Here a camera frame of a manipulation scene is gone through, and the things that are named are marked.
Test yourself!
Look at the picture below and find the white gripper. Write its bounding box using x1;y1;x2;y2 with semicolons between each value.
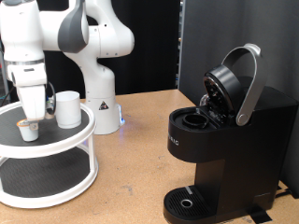
16;83;49;133

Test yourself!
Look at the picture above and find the white coffee pod orange rim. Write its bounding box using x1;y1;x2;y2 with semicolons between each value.
16;119;40;143

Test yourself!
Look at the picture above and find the white mug with green mark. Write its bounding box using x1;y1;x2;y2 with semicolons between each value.
55;90;82;130

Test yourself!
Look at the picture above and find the black Keurig coffee machine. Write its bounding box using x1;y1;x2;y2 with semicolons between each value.
163;42;299;224

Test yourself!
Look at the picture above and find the white two-tier turntable shelf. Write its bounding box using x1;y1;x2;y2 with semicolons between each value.
0;97;99;209

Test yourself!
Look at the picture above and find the black tape strip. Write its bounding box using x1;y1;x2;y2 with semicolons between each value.
247;204;274;224

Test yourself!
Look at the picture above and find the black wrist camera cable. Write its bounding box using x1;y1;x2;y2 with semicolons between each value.
45;81;58;116

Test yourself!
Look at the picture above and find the thin black hanging cable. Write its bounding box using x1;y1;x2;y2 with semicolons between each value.
0;85;16;106

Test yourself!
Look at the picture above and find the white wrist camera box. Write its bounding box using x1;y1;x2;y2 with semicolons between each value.
7;63;49;89

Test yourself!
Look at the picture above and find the grey metal rack post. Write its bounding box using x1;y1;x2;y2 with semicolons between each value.
0;60;9;101

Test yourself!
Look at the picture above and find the black power cable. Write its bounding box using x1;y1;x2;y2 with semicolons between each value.
274;186;295;199

